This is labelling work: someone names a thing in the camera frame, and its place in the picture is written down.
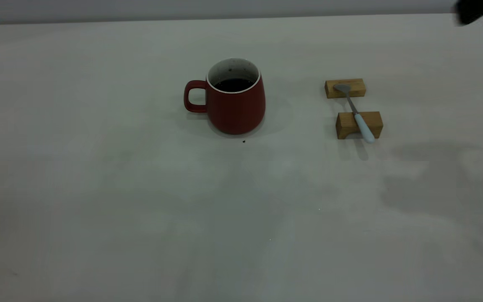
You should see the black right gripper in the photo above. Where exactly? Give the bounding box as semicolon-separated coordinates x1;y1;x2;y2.
452;0;483;41

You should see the spoon with light blue handle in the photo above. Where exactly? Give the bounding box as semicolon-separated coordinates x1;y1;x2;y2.
333;83;375;144

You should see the red ceramic cup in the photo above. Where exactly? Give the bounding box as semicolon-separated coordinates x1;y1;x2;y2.
183;57;266;135

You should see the flat rectangular wooden block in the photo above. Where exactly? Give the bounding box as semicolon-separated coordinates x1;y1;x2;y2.
325;78;366;99

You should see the arched wooden block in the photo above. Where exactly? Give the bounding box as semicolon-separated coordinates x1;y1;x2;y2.
335;111;384;140

